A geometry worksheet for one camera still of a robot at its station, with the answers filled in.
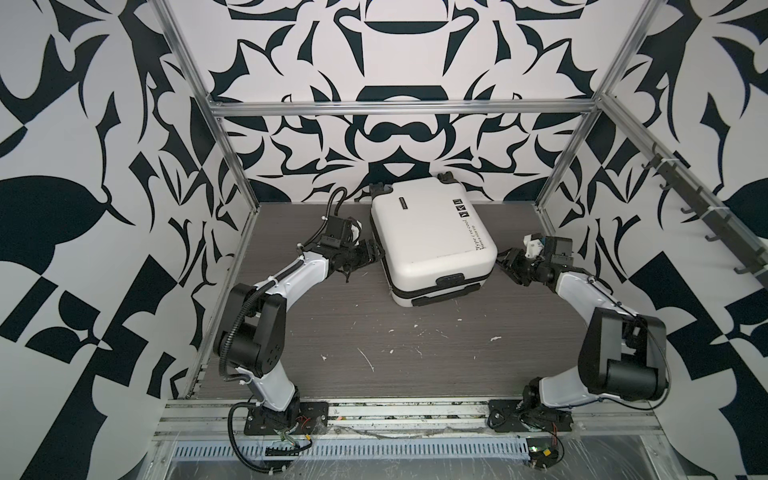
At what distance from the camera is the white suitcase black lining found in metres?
0.82

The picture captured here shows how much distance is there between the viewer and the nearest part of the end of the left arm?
685 millimetres

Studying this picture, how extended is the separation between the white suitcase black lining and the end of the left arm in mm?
80
